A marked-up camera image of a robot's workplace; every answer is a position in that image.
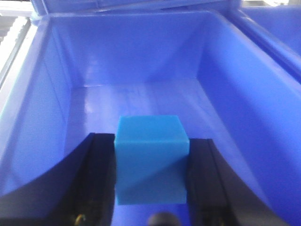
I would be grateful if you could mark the blue plastic bin right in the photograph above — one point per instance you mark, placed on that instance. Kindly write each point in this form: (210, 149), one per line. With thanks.
(277, 31)

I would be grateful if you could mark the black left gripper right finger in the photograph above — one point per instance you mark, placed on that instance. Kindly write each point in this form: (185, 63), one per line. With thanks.
(217, 196)

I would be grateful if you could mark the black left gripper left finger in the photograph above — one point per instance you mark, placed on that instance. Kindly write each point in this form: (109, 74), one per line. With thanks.
(78, 191)

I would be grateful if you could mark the blue cube block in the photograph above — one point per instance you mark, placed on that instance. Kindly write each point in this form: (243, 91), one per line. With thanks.
(151, 159)

